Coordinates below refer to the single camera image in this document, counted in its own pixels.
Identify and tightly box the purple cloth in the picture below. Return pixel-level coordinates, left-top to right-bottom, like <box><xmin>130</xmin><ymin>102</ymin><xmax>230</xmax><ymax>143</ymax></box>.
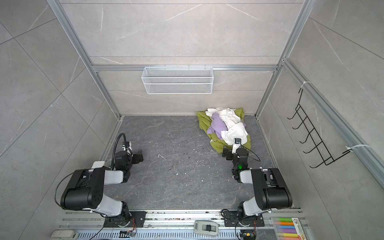
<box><xmin>207</xmin><ymin>112</ymin><xmax>228</xmax><ymax>140</ymax></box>

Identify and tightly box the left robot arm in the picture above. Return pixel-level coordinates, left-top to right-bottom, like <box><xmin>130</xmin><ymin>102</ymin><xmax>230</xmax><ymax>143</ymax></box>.
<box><xmin>55</xmin><ymin>133</ymin><xmax>147</xmax><ymax>231</ymax></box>

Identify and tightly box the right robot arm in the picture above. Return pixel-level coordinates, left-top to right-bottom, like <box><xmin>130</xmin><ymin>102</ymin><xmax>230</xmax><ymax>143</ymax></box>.
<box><xmin>221</xmin><ymin>146</ymin><xmax>293</xmax><ymax>227</ymax></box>

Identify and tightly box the green cloth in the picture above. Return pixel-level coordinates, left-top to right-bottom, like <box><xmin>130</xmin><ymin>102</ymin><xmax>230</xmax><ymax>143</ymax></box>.
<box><xmin>197</xmin><ymin>108</ymin><xmax>251</xmax><ymax>154</ymax></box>

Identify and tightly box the white cloth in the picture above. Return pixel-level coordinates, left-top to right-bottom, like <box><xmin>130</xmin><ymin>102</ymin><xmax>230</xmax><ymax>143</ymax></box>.
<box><xmin>206</xmin><ymin>108</ymin><xmax>249</xmax><ymax>146</ymax></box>

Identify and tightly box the white power box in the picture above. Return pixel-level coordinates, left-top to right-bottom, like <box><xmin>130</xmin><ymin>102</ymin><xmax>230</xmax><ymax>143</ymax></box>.
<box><xmin>91</xmin><ymin>161</ymin><xmax>105</xmax><ymax>169</ymax></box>

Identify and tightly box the grey handheld controller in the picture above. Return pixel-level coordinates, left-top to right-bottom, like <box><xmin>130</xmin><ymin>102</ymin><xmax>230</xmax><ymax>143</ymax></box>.
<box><xmin>194</xmin><ymin>220</ymin><xmax>219</xmax><ymax>237</ymax></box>

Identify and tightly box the pack of coloured markers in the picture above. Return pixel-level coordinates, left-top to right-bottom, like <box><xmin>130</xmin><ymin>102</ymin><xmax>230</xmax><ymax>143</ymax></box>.
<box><xmin>272</xmin><ymin>217</ymin><xmax>309</xmax><ymax>240</ymax></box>

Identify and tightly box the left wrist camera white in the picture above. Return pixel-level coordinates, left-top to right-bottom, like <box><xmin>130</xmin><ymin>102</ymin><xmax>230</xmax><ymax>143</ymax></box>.
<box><xmin>123</xmin><ymin>141</ymin><xmax>133</xmax><ymax>154</ymax></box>

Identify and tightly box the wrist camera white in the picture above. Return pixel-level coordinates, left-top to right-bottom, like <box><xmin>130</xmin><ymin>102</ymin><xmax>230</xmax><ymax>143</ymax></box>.
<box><xmin>123</xmin><ymin>141</ymin><xmax>133</xmax><ymax>154</ymax></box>
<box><xmin>232</xmin><ymin>138</ymin><xmax>242</xmax><ymax>154</ymax></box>

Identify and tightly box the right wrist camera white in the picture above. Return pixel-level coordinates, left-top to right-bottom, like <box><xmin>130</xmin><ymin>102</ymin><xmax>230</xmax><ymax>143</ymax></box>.
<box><xmin>232</xmin><ymin>138</ymin><xmax>242</xmax><ymax>154</ymax></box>

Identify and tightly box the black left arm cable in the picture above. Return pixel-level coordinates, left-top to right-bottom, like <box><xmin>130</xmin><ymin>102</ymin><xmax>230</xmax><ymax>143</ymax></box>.
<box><xmin>110</xmin><ymin>132</ymin><xmax>128</xmax><ymax>171</ymax></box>

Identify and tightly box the white wire mesh basket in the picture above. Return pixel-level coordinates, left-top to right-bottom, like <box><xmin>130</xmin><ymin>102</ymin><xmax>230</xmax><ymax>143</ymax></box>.
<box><xmin>142</xmin><ymin>67</ymin><xmax>214</xmax><ymax>95</ymax></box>

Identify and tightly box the black wire hook rack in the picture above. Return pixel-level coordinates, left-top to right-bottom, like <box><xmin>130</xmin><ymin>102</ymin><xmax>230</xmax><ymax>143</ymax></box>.
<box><xmin>287</xmin><ymin>89</ymin><xmax>352</xmax><ymax>169</ymax></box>

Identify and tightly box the white device on rail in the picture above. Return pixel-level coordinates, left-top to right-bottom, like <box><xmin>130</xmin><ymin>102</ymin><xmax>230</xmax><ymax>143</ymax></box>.
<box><xmin>51</xmin><ymin>230</ymin><xmax>79</xmax><ymax>240</ymax></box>

